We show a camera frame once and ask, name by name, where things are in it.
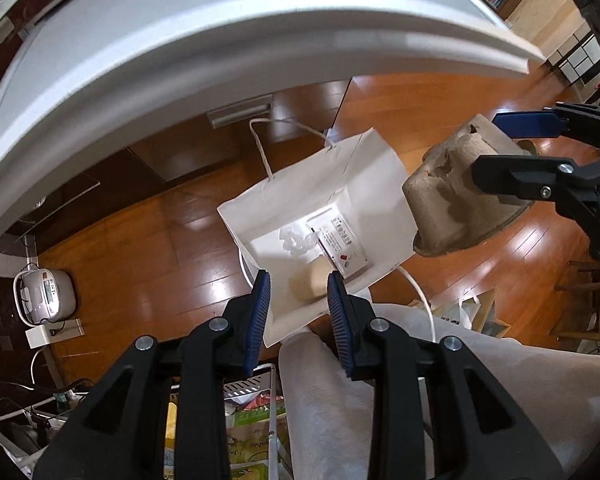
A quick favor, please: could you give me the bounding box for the brown paper cup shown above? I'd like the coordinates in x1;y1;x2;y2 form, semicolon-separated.
288;256;334;304

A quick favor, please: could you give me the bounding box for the white medicine box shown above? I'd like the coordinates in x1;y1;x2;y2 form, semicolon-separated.
306;206;368;280

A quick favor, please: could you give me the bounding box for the white plastic bag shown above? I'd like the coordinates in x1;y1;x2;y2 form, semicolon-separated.
278;226;317;257

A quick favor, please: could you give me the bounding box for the white paper trash bag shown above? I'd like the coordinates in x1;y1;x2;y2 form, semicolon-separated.
218;129;417;347

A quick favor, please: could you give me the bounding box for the wooden chair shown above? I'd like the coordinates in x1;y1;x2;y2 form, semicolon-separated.
550;260;600;348

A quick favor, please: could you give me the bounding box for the white rice cooker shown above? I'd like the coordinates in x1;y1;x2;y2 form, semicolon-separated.
12;266;76;327

